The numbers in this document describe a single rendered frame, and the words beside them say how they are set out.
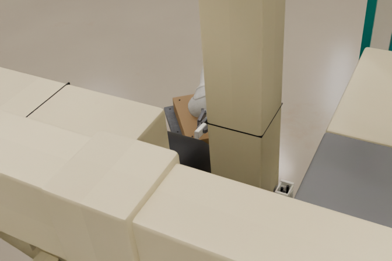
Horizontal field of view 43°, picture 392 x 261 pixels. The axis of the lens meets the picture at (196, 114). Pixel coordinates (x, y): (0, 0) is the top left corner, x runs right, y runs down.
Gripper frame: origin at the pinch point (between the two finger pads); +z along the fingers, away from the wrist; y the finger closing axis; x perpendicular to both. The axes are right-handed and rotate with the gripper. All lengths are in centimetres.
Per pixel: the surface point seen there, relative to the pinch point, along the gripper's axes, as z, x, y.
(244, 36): 53, -58, 36
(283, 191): 38, -14, 42
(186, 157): 35.9, -14.9, 14.2
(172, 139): 30.7, -15.5, 6.8
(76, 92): 66, -46, 6
